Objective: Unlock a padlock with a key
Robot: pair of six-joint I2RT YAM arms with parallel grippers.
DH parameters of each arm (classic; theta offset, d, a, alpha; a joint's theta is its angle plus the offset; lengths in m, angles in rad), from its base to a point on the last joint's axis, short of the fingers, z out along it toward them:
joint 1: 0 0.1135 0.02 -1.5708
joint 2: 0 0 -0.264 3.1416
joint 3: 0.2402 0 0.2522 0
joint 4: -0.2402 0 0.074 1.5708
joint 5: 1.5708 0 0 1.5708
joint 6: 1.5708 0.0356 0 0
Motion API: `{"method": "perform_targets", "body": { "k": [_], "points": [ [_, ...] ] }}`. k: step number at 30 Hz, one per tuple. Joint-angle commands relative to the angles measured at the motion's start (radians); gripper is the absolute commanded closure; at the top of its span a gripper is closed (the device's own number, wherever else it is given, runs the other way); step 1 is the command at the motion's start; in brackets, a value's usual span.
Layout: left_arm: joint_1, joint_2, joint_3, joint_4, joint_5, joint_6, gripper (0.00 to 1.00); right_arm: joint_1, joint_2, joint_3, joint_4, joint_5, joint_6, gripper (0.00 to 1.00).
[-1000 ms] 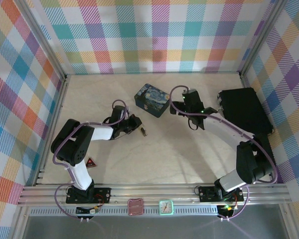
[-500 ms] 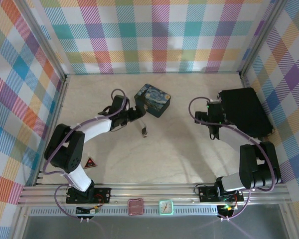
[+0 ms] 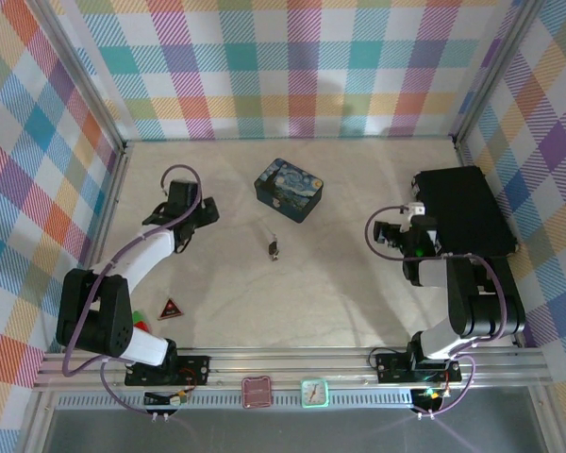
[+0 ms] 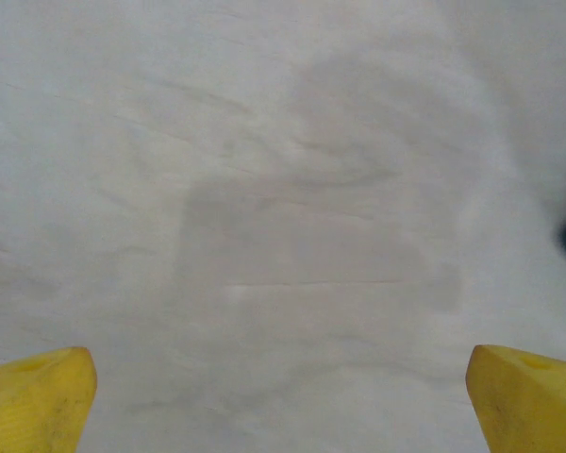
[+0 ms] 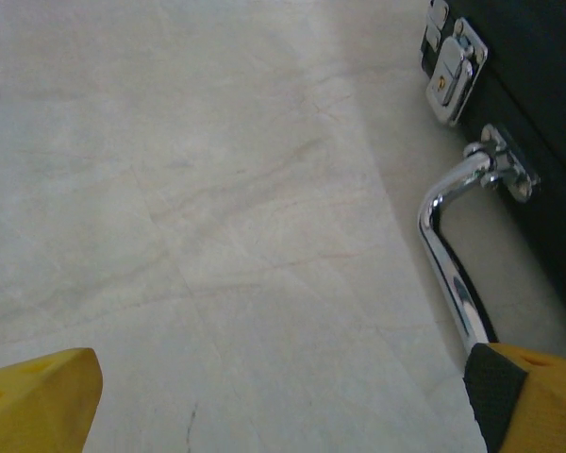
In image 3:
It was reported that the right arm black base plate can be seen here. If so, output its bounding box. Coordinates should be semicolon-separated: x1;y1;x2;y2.
375;351;463;384

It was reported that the starry night print tin box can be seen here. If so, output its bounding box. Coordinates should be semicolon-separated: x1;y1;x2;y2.
253;158;325;226

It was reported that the grey metal panel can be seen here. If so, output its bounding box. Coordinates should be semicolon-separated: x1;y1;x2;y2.
23;391;562;453

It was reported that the slotted grey cable duct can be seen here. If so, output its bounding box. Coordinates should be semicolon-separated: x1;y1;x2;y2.
55;394;419;411

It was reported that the small mint green clock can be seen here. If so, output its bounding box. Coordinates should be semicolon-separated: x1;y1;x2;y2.
300;378;330;410

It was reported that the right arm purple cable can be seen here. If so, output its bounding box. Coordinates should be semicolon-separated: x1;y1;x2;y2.
365;205;504;419

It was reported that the red black triangle badge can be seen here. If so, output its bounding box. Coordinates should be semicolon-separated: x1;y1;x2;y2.
158;298;184;322

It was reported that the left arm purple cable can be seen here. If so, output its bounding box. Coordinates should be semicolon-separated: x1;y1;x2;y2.
61;163;204;419

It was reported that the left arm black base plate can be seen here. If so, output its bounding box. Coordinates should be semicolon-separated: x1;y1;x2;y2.
124;354;212;388

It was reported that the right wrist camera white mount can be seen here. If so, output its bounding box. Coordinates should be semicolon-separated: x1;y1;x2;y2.
400;201;428;232

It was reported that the small black controller board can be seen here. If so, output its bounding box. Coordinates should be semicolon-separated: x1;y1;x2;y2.
143;389;190;410
412;384;452;411

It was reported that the aluminium frame post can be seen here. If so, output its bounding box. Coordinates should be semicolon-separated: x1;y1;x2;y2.
452;0;546;147
27;0;128;155

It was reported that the black hard case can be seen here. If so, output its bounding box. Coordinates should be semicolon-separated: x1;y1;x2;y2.
412;164;519;259

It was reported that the pink square coaster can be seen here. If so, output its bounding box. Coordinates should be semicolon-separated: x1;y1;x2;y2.
241;375;273;410

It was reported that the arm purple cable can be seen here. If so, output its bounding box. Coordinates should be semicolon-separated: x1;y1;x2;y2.
365;205;504;419
61;163;204;419

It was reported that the wide aluminium extrusion rail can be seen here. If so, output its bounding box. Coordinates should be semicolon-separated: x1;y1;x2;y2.
32;347;548;392

